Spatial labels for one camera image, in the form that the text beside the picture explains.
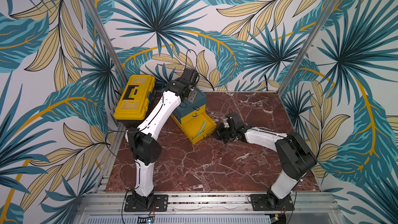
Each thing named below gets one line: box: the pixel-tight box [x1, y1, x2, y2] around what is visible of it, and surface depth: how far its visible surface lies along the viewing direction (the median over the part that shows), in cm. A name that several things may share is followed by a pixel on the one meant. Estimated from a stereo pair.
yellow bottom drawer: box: [181, 111, 217, 145], surface depth 100 cm
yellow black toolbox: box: [113, 74, 156, 129], surface depth 96 cm
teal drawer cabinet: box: [172, 87, 207, 123], surface depth 90 cm
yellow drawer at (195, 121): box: [180, 103, 217, 132], surface depth 100 cm
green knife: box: [196, 120, 207, 136], surface depth 102 cm
